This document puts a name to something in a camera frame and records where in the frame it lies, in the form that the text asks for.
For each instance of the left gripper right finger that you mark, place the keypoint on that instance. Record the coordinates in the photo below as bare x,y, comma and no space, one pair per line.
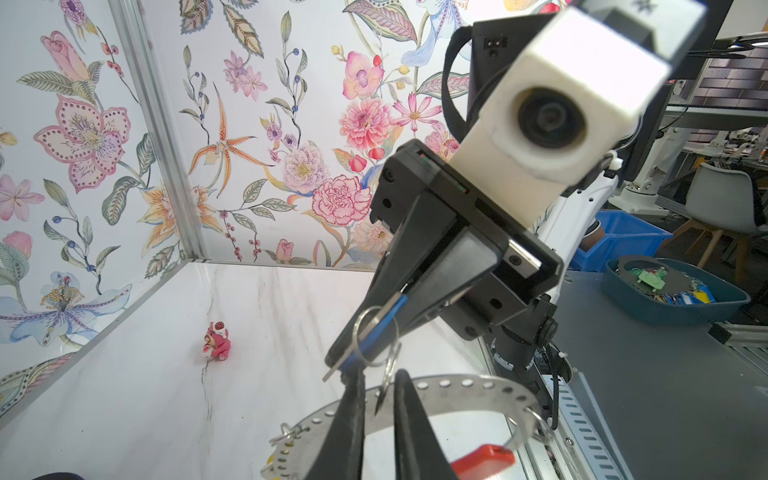
418,454

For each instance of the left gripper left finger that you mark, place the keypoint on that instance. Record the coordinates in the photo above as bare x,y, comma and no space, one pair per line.
342,453

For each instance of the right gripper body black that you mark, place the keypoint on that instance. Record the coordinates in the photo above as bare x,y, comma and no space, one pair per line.
528,268

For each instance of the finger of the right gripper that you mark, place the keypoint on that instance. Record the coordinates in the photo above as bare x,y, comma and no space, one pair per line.
438,210
433,269

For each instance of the metal keyring with red handle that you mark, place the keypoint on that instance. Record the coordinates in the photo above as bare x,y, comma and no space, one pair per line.
297,447

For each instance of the blue key tag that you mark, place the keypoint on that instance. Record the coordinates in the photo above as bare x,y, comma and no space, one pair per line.
374,329

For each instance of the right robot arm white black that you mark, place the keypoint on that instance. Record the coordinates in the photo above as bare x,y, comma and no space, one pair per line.
515,338

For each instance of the blue plastic crate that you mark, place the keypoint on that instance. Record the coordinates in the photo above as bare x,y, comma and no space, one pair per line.
625,235

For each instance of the small red toy figure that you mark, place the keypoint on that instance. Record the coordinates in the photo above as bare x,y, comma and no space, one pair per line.
217,343

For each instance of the teal bin with parts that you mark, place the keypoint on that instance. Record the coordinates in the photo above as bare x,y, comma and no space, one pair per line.
668,292

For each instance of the white chair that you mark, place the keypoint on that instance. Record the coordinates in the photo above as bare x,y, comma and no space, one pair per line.
721,202

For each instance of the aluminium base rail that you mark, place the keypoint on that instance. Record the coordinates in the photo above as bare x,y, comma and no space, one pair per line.
583,445

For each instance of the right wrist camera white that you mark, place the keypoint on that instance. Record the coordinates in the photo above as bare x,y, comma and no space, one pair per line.
564,99

